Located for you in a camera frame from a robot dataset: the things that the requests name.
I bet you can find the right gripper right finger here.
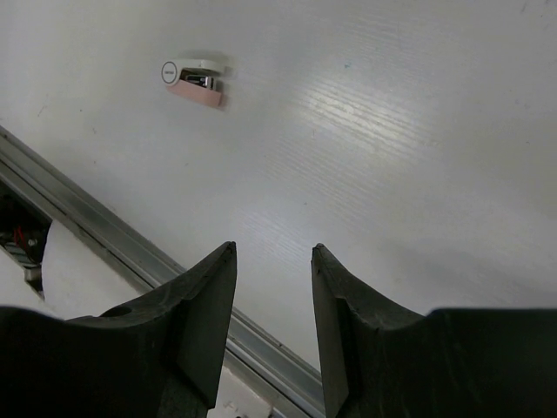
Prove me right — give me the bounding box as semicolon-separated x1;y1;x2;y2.
312;245;556;417

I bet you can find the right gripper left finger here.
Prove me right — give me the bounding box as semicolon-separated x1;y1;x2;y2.
1;241;237;417

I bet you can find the pink eraser with sharpener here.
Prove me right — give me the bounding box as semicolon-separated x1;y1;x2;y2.
160;58;226;109

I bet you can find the aluminium frame rail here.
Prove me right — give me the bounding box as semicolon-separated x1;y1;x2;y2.
1;129;325;417

